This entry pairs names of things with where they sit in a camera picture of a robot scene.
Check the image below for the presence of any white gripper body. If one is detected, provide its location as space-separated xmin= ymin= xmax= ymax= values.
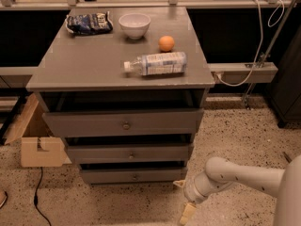
xmin=183 ymin=171 xmax=232 ymax=204

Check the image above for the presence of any grey bottom drawer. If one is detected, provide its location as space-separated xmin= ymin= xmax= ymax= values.
xmin=80 ymin=168 xmax=187 ymax=184

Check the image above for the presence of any grey drawer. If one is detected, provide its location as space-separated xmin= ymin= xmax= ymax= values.
xmin=80 ymin=168 xmax=187 ymax=184
xmin=67 ymin=143 xmax=194 ymax=164
xmin=42 ymin=109 xmax=203 ymax=137

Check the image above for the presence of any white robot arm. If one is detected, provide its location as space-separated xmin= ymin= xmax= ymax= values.
xmin=173 ymin=155 xmax=301 ymax=226

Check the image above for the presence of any grey top drawer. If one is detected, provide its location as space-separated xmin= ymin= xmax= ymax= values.
xmin=42 ymin=109 xmax=203 ymax=137

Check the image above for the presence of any grey middle drawer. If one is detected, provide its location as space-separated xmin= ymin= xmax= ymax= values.
xmin=67 ymin=143 xmax=194 ymax=164

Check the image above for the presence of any grey drawer cabinet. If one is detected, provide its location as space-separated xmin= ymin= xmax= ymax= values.
xmin=27 ymin=7 xmax=214 ymax=172

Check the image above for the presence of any clear plastic water bottle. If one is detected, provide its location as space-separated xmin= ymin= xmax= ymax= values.
xmin=123 ymin=52 xmax=187 ymax=76

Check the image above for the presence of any dark grey side cabinet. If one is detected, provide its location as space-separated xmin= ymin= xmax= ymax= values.
xmin=266 ymin=25 xmax=301 ymax=128

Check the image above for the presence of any orange fruit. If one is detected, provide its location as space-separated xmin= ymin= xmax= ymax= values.
xmin=158 ymin=36 xmax=175 ymax=52

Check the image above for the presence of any cardboard box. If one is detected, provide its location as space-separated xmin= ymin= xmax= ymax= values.
xmin=5 ymin=94 xmax=71 ymax=168

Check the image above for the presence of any thin metal pole stand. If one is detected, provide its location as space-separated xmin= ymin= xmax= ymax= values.
xmin=242 ymin=0 xmax=301 ymax=110

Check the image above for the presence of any white ceramic bowl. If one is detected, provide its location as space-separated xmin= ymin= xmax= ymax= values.
xmin=119 ymin=13 xmax=151 ymax=40

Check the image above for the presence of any blue snack bag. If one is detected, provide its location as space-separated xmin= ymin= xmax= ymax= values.
xmin=65 ymin=12 xmax=113 ymax=36

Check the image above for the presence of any white hanging cable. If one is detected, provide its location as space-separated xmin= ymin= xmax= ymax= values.
xmin=214 ymin=0 xmax=286 ymax=88

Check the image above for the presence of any grey metal rail beam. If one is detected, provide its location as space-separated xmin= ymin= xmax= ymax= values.
xmin=209 ymin=62 xmax=277 ymax=86

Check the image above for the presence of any black floor cable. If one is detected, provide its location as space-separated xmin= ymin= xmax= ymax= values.
xmin=33 ymin=167 xmax=53 ymax=226

